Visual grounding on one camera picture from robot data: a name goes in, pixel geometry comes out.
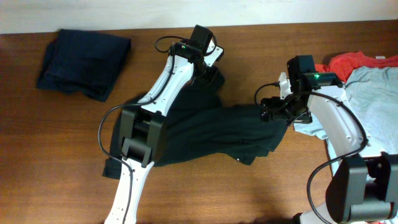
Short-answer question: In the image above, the dark green t-shirt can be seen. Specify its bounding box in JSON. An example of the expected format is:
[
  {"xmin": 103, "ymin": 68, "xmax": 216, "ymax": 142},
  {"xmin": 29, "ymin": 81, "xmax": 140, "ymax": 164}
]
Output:
[{"xmin": 102, "ymin": 66, "xmax": 289, "ymax": 180}]

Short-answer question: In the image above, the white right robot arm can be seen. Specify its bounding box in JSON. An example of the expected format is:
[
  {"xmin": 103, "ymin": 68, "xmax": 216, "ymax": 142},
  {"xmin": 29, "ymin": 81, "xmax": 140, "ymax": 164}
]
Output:
[{"xmin": 255, "ymin": 72, "xmax": 397, "ymax": 223}]

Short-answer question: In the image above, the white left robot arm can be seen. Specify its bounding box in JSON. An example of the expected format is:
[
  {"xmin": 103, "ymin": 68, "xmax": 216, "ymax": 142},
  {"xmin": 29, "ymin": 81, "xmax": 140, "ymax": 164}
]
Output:
[{"xmin": 104, "ymin": 40, "xmax": 224, "ymax": 224}]

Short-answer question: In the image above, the red garment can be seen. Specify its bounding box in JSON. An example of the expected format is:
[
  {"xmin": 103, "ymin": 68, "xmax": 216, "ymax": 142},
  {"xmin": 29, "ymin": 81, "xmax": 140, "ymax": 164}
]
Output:
[{"xmin": 315, "ymin": 52, "xmax": 397, "ymax": 83}]

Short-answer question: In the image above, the light blue-grey t-shirt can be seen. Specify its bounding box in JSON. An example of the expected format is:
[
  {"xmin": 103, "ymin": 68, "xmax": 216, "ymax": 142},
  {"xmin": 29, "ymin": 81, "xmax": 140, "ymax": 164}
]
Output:
[{"xmin": 294, "ymin": 67, "xmax": 397, "ymax": 159}]

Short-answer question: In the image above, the folded navy blue garment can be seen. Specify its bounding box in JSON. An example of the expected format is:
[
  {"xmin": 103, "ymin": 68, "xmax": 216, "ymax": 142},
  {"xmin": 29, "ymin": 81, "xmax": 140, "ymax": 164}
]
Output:
[{"xmin": 36, "ymin": 29, "xmax": 131, "ymax": 102}]

